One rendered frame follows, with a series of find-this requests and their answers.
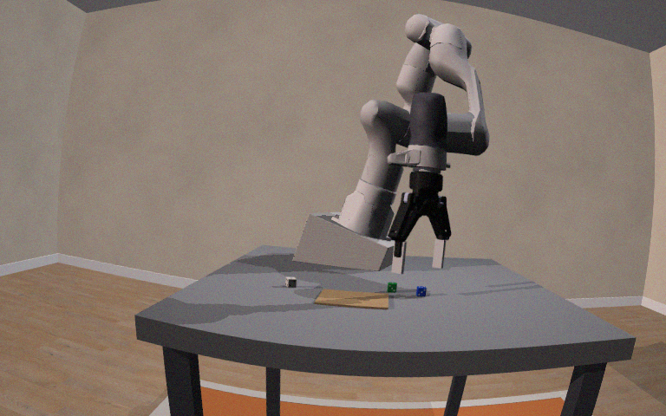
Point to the tan flat mat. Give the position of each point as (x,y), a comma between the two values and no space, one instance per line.
(353,299)

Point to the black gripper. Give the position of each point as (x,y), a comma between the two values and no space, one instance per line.
(420,201)

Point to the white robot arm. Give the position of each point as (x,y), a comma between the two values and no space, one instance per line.
(368,210)

